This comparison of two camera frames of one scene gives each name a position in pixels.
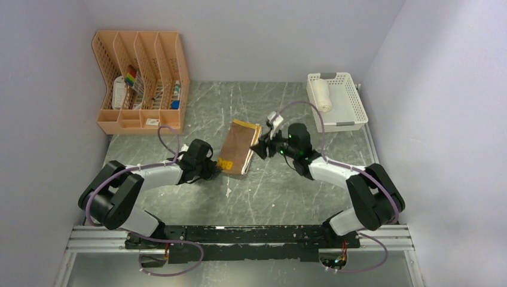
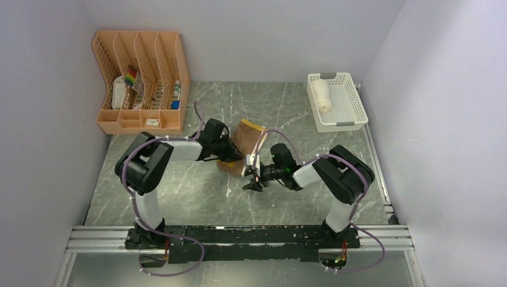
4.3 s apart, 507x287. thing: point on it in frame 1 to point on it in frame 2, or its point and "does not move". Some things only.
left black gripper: x=212 y=169 to x=233 y=154
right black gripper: x=260 y=148 to x=254 y=184
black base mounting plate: x=196 y=244 does not move
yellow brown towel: x=235 y=153 does not move
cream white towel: x=321 y=91 does not move
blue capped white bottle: x=176 y=103 does not move
